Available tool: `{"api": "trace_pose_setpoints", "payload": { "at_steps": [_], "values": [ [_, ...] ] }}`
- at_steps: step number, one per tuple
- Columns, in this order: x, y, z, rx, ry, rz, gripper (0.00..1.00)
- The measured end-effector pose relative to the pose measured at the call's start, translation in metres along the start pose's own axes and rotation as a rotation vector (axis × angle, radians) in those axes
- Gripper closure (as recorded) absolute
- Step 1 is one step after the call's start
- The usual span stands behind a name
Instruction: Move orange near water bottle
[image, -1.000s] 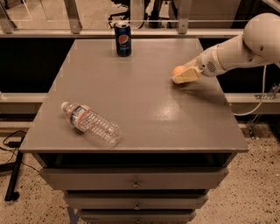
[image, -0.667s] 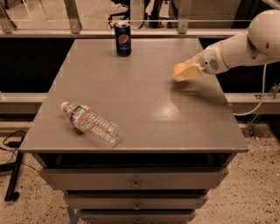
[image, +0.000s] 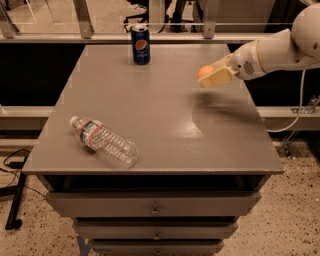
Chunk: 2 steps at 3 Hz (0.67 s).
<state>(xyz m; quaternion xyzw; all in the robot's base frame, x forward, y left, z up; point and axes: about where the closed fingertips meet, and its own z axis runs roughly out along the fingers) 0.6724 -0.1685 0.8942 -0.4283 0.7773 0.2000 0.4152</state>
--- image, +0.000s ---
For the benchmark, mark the grey drawer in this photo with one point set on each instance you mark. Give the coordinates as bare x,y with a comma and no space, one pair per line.
157,248
153,204
158,229

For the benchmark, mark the orange fruit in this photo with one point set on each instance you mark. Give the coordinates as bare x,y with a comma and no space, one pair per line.
204,71

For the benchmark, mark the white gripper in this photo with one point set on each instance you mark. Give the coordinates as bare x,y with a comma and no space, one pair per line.
245,63

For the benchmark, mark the black stand leg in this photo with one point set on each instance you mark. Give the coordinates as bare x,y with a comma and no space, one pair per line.
13,223

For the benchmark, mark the black office chair base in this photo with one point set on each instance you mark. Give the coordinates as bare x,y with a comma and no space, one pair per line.
176,21

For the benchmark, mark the top grey drawer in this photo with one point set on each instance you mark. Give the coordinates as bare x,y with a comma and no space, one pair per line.
153,204

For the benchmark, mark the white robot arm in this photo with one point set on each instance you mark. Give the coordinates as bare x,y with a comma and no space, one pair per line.
292,49

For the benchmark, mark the bottom grey drawer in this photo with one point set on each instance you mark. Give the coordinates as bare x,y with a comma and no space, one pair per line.
157,248

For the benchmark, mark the grey drawer cabinet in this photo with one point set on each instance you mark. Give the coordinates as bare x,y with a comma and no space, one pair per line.
190,139

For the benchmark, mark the clear plastic water bottle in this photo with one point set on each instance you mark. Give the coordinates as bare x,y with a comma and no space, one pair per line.
107,143

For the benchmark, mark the middle grey drawer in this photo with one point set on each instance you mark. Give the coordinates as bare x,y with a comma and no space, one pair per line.
158,229

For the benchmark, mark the blue pepsi can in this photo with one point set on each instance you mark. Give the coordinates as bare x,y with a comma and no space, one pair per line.
140,44

